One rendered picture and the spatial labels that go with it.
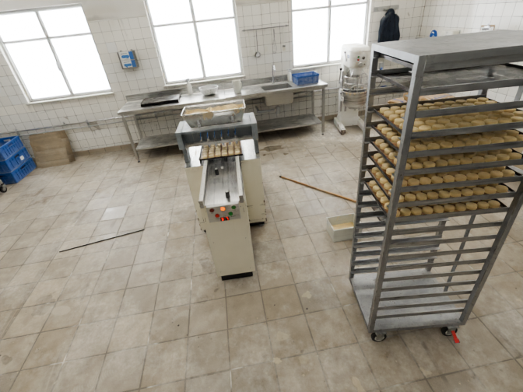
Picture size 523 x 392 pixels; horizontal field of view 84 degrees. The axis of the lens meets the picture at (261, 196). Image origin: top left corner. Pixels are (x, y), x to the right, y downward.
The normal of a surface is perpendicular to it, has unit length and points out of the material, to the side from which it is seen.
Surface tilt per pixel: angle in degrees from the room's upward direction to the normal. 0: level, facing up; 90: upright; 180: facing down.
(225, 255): 90
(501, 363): 0
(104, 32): 90
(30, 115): 90
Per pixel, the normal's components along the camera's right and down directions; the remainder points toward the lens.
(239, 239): 0.11, 0.53
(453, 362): -0.09, -0.84
